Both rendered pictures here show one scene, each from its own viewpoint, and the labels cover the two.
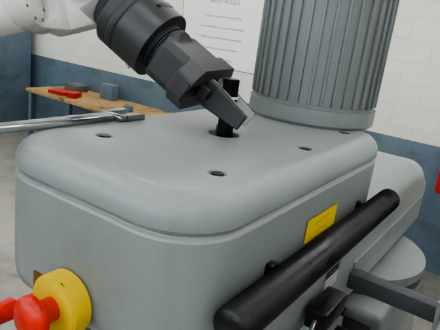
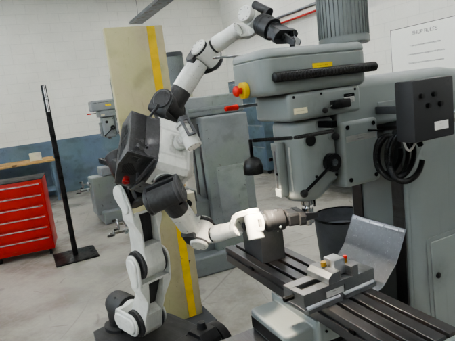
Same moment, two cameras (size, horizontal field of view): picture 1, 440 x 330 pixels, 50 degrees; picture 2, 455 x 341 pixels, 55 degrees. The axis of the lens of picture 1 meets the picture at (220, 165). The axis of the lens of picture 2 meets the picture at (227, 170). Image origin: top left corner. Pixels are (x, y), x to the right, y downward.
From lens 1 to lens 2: 1.25 m
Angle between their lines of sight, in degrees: 32
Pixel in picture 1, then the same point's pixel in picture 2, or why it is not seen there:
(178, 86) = (273, 36)
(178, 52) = (273, 27)
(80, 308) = (246, 86)
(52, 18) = (244, 33)
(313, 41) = (327, 13)
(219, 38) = (424, 61)
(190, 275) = (265, 67)
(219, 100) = (287, 38)
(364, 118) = (355, 36)
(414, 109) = not seen: outside the picture
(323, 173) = (316, 49)
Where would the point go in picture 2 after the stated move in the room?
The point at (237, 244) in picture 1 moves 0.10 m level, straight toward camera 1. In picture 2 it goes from (276, 60) to (261, 61)
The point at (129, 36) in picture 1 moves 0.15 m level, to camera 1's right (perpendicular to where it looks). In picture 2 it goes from (261, 28) to (296, 20)
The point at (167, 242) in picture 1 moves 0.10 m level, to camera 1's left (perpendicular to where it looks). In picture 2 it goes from (258, 61) to (233, 65)
